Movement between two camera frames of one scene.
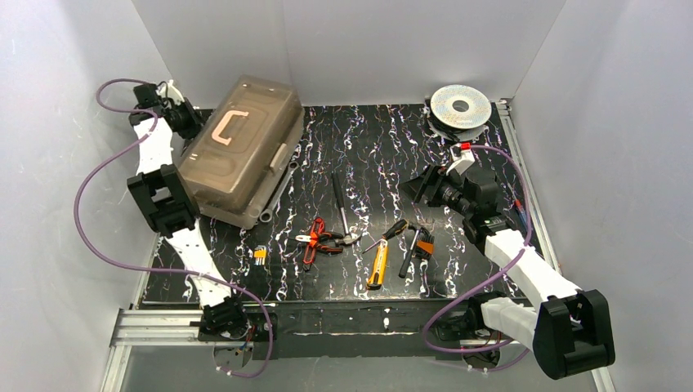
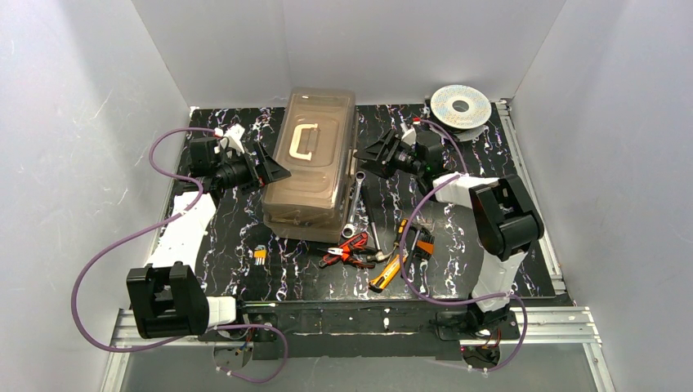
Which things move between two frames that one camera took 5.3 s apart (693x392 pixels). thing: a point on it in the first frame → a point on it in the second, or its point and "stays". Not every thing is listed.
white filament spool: x=458 y=113 stays
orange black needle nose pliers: x=316 y=240 → x=348 y=252
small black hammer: x=410 y=254 stays
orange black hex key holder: x=425 y=244 stays
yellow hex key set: x=260 y=253 stays
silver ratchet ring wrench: x=266 y=215 → x=349 y=230
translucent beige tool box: x=235 y=157 → x=317 y=144
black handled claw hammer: x=348 y=238 → x=378 y=256
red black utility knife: x=318 y=227 → x=356 y=242
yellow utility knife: x=376 y=279 → x=389 y=273
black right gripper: x=431 y=184 → x=391 y=153
